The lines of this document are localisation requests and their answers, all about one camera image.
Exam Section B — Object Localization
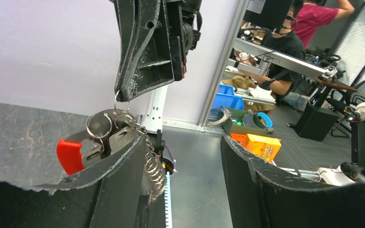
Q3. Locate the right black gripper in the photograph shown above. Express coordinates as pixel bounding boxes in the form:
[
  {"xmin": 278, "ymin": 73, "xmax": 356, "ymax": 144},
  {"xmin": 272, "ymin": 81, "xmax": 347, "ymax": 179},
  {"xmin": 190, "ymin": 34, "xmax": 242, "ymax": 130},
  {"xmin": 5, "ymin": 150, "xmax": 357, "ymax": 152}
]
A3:
[{"xmin": 113, "ymin": 0, "xmax": 202, "ymax": 102}]

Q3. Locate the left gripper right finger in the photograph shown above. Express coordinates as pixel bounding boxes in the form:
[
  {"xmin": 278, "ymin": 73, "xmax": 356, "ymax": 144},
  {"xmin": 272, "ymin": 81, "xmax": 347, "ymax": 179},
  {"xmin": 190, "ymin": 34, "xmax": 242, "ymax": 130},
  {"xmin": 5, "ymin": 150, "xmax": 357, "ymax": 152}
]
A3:
[{"xmin": 221, "ymin": 135, "xmax": 365, "ymax": 228}]

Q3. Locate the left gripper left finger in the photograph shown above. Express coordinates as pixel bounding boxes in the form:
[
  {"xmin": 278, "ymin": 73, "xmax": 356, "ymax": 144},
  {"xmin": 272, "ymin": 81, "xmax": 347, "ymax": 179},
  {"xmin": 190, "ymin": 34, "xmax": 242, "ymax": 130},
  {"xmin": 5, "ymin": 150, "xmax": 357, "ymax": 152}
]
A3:
[{"xmin": 0, "ymin": 136, "xmax": 146, "ymax": 228}]

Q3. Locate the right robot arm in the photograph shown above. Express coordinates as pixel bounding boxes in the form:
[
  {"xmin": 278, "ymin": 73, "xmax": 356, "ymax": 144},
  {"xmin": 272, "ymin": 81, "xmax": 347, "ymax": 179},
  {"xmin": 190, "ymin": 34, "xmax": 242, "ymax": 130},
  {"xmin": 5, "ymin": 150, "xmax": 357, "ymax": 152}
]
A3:
[{"xmin": 113, "ymin": 0, "xmax": 202, "ymax": 133}]

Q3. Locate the orange sponge box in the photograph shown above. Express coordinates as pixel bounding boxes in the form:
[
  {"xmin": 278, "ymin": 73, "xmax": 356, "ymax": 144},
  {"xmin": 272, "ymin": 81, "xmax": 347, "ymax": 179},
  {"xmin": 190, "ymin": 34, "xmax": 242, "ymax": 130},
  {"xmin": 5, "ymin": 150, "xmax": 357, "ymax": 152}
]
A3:
[{"xmin": 230, "ymin": 133, "xmax": 281, "ymax": 163}]

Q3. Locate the green box with items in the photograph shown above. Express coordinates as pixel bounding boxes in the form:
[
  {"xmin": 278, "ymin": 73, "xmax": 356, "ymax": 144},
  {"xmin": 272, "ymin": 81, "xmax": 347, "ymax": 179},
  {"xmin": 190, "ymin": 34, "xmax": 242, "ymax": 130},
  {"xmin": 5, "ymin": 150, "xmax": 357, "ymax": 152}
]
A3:
[{"xmin": 206, "ymin": 106, "xmax": 274, "ymax": 136}]

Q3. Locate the black speaker box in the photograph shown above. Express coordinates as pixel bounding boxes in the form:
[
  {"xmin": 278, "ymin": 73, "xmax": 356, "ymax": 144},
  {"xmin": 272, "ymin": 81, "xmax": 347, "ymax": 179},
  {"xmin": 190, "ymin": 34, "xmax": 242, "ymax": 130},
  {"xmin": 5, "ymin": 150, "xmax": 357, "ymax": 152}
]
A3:
[{"xmin": 294, "ymin": 104, "xmax": 339, "ymax": 142}]

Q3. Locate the blue plastic bin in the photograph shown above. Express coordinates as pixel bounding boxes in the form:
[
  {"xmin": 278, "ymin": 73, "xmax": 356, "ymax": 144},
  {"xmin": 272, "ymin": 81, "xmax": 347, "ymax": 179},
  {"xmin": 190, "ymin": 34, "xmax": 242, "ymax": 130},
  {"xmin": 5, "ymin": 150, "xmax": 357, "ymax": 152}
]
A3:
[{"xmin": 211, "ymin": 84, "xmax": 244, "ymax": 110}]

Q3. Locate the person in black shirt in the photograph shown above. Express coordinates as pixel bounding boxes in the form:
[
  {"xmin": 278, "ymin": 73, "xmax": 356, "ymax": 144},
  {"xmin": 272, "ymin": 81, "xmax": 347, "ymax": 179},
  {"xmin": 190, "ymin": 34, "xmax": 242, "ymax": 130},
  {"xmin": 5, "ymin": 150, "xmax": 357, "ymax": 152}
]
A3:
[{"xmin": 232, "ymin": 0, "xmax": 307, "ymax": 105}]

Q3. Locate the person in magenta shirt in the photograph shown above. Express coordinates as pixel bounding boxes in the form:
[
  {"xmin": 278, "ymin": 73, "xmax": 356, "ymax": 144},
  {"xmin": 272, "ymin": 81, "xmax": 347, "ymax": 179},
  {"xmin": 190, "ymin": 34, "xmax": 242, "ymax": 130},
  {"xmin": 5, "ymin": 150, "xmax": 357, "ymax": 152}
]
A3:
[{"xmin": 293, "ymin": 0, "xmax": 355, "ymax": 48}]

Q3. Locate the slotted aluminium rail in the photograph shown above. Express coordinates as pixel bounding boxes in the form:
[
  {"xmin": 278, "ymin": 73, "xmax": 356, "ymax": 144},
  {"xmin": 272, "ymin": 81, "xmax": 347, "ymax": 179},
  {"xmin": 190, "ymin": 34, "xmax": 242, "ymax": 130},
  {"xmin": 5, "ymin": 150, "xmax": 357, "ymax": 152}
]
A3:
[{"xmin": 164, "ymin": 172, "xmax": 173, "ymax": 228}]

